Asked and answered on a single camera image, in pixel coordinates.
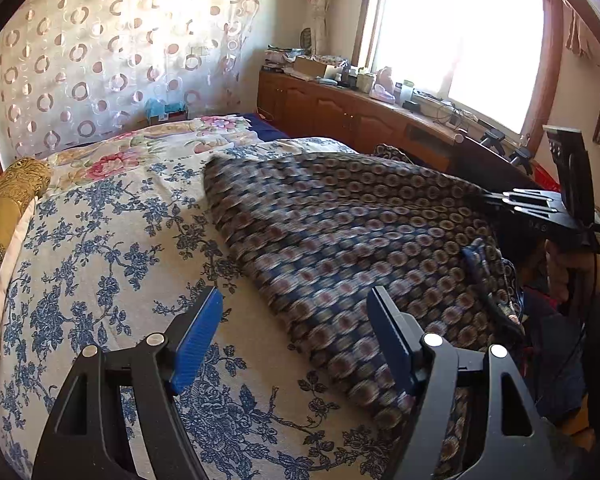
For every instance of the pink floral quilt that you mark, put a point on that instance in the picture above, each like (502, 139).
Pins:
(180, 145)

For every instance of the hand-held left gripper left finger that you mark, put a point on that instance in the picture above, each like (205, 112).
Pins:
(197, 340)

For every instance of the teal cloth bundle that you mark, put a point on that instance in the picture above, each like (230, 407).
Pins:
(165, 107)

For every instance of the white circle pattern curtain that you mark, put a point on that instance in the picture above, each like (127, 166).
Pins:
(105, 35)

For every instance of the navy medallion print pajama top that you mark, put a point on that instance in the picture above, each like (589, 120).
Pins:
(340, 230)

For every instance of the person's right hand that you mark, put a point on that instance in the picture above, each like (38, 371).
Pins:
(560, 275)

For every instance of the clear plastic container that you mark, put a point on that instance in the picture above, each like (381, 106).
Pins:
(407, 92)

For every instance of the pink figurine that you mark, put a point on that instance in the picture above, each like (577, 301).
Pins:
(386, 82)

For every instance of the long wooden cabinet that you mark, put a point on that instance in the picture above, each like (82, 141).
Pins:
(330, 110)

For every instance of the navy blue blanket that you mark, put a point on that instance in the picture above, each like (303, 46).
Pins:
(266, 127)

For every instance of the cardboard box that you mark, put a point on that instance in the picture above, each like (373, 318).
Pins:
(310, 66)

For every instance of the gold embroidered pillow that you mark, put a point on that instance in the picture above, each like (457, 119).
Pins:
(10, 195)

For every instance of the black clamp stand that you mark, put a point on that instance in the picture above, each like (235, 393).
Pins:
(492, 140)
(522, 157)

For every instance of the white jar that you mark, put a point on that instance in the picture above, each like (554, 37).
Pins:
(366, 81)

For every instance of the bright window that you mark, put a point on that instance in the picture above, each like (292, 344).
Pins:
(455, 35)

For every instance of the blue floral bed sheet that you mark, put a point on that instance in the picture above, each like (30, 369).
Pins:
(105, 260)

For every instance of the person's dark clothing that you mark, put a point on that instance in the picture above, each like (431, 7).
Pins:
(550, 360)

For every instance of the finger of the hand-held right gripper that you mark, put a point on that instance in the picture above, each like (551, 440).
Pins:
(535, 208)
(525, 194)

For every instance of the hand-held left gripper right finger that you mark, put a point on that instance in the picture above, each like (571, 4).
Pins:
(392, 340)

